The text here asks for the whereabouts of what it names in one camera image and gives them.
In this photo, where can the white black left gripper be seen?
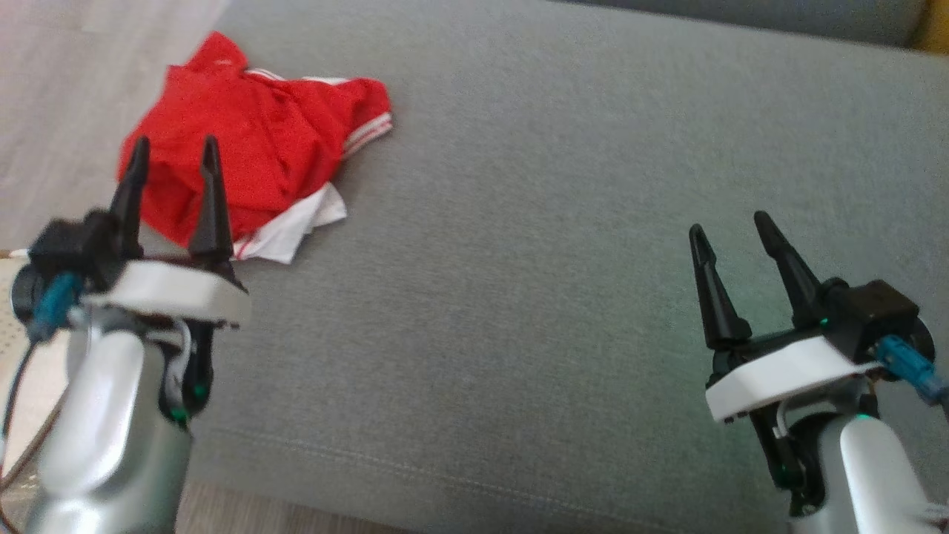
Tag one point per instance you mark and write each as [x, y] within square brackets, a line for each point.
[170, 289]

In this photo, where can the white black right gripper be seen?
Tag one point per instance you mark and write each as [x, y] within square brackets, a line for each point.
[778, 374]

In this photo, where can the red white basketball jersey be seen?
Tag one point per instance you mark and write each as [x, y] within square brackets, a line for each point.
[259, 148]

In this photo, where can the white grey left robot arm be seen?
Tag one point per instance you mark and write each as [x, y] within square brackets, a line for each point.
[104, 430]

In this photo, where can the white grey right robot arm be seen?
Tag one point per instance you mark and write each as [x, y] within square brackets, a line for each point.
[867, 475]

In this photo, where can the large grey sofa chaise cushion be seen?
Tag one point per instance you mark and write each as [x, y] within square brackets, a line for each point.
[519, 259]

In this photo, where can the yellow sofa back cushion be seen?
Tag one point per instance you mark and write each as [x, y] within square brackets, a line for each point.
[936, 26]

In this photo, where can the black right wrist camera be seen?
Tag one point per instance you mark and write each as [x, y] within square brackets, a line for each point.
[871, 311]

